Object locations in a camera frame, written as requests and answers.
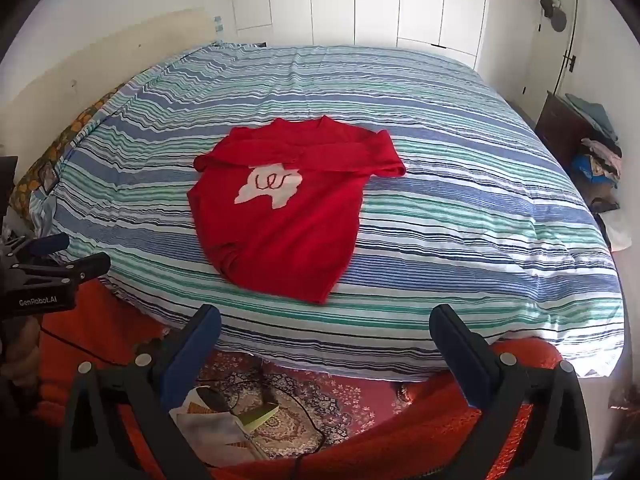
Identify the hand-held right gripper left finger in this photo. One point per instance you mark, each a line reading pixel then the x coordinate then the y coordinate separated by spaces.
pixel 192 350

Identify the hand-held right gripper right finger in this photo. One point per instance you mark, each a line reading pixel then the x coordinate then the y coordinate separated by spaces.
pixel 457 345

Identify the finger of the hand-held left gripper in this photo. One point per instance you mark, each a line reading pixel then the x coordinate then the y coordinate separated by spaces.
pixel 47 245
pixel 75 266

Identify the red sweater with white patch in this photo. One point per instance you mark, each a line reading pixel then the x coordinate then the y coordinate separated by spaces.
pixel 280 230

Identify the pile of clothes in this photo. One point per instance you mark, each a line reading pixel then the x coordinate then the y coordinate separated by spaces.
pixel 597 160

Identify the person's left hand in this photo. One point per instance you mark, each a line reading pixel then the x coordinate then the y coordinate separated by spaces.
pixel 22 347

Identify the person's orange knit clothing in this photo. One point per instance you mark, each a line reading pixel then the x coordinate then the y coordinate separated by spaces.
pixel 90 320

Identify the dark phone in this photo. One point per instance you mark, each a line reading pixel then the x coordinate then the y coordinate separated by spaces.
pixel 49 178

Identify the white bag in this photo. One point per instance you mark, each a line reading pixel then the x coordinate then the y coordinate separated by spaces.
pixel 210 425

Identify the green notebook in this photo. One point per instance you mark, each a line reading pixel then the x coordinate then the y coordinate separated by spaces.
pixel 261 416

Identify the orange floral bed sheet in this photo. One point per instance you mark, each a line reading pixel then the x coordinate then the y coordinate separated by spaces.
pixel 65 145

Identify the red patterned rug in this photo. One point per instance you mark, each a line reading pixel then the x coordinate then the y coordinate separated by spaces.
pixel 360 400

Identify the blue green striped blanket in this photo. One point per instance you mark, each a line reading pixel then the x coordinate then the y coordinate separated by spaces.
pixel 450 185

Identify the beige headboard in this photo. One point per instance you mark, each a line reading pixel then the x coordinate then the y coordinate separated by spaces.
pixel 100 60

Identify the dark wooden dresser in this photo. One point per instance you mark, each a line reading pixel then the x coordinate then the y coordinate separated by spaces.
pixel 557 125

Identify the white door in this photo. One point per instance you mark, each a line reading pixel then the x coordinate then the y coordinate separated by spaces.
pixel 550 70

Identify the dark hat on hook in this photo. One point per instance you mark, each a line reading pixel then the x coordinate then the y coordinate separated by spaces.
pixel 556 16

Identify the white wardrobe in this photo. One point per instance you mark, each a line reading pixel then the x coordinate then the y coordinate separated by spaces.
pixel 375 0

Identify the blue wall stickers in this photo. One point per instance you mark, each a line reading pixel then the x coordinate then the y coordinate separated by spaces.
pixel 219 24

